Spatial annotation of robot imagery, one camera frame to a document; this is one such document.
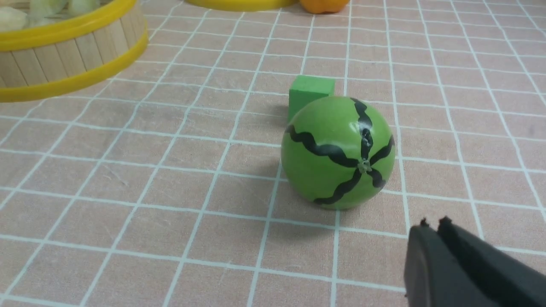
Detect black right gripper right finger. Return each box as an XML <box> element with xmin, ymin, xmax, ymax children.
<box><xmin>437</xmin><ymin>216</ymin><xmax>546</xmax><ymax>307</ymax></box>

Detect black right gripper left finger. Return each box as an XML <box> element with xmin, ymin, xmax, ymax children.
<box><xmin>404</xmin><ymin>218</ymin><xmax>499</xmax><ymax>307</ymax></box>

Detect pale dumpling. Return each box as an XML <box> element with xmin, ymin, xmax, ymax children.
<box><xmin>67</xmin><ymin>0</ymin><xmax>101</xmax><ymax>17</ymax></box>
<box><xmin>0</xmin><ymin>6</ymin><xmax>29</xmax><ymax>32</ymax></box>
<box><xmin>28</xmin><ymin>0</ymin><xmax>68</xmax><ymax>19</ymax></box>

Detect bamboo steamer tray yellow rims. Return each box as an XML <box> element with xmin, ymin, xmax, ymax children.
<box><xmin>0</xmin><ymin>0</ymin><xmax>148</xmax><ymax>103</ymax></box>

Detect green toy watermelon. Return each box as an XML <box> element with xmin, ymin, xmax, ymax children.
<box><xmin>281</xmin><ymin>96</ymin><xmax>396</xmax><ymax>210</ymax></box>

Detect green foam cube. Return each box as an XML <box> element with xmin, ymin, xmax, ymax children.
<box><xmin>288</xmin><ymin>75</ymin><xmax>336</xmax><ymax>122</ymax></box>

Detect pink grid tablecloth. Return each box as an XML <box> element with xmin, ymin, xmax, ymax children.
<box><xmin>0</xmin><ymin>0</ymin><xmax>545</xmax><ymax>307</ymax></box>

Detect orange toy fruit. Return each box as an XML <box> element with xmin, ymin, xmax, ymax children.
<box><xmin>299</xmin><ymin>0</ymin><xmax>350</xmax><ymax>15</ymax></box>

